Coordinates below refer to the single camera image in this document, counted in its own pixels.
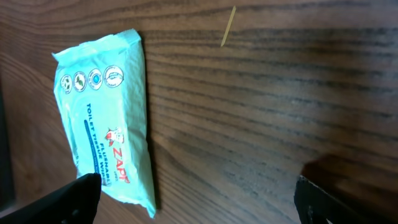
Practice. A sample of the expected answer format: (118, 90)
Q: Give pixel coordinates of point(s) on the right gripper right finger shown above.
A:
(315, 205)

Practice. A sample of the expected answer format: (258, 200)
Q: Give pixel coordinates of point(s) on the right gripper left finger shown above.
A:
(76, 202)

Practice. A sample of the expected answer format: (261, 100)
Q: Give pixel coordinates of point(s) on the teal snack packet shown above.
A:
(100, 90)

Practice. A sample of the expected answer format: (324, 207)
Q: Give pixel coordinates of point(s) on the small wooden splinter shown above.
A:
(230, 21)

